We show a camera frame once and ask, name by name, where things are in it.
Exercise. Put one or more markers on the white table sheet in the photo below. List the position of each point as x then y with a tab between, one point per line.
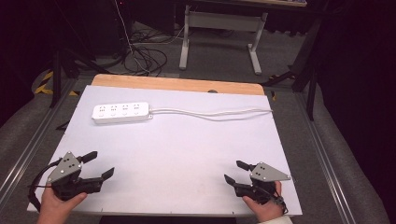
174	155

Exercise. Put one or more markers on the white metal desk frame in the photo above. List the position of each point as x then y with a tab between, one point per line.
224	21

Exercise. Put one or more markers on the person's right hand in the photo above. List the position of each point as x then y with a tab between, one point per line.
266	211

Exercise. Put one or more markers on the person's left hand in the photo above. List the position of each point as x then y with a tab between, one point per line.
54	208

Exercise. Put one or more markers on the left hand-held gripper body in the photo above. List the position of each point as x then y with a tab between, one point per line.
67	182

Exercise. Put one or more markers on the wooden table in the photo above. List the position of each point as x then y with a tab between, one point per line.
174	83

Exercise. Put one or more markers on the aluminium floor rail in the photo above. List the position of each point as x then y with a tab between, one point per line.
34	143
325	161

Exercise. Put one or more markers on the white power strip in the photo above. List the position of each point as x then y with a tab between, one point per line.
121	112

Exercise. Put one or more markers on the black metal stand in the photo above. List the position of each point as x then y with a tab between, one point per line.
56	77
311	90

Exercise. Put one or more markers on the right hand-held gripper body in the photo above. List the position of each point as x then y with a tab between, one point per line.
264	174

